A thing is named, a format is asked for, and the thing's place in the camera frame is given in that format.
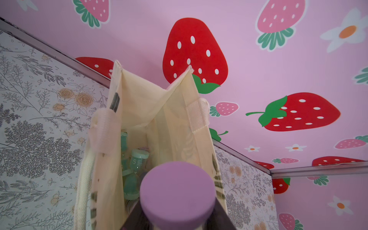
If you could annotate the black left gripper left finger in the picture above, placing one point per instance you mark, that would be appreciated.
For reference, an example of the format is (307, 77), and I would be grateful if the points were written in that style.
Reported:
(137, 220)

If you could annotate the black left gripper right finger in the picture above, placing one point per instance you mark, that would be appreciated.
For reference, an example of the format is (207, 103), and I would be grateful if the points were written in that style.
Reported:
(219, 220)

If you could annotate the purple hourglass wide cap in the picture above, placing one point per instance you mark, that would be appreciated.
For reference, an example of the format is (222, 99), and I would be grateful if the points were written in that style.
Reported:
(177, 196)

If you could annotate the green hourglass inside bag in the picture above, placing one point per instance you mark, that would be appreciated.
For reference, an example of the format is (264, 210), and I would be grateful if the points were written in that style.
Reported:
(132, 164)

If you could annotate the cream canvas tote bag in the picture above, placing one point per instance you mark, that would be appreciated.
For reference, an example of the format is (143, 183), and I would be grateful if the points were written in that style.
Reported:
(172, 124)

